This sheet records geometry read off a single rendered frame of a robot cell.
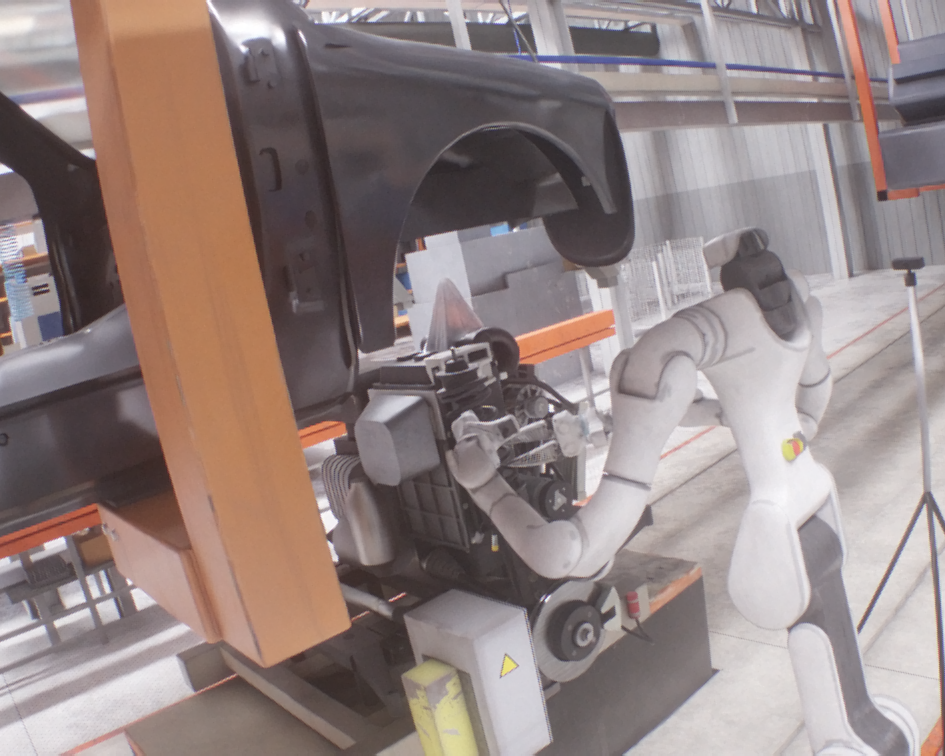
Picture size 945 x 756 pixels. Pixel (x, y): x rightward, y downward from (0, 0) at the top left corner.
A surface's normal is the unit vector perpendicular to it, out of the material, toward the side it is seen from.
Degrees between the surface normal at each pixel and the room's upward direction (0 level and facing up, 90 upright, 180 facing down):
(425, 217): 90
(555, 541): 54
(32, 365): 73
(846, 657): 79
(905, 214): 90
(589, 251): 90
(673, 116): 90
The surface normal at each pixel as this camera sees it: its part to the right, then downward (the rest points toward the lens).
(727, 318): -0.53, 0.18
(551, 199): -0.56, 0.70
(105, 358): 0.45, -0.18
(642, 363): -0.72, -0.17
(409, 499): -0.75, 0.27
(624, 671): 0.62, 0.01
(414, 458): 0.31, 0.11
